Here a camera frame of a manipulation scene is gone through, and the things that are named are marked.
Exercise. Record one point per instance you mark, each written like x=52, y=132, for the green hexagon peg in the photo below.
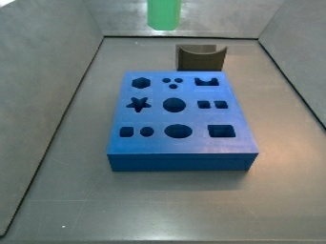
x=163, y=14

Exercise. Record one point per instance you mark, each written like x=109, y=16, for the blue shape sorter block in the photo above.
x=179, y=123

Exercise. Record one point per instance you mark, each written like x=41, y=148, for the dark curved holder block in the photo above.
x=199, y=57

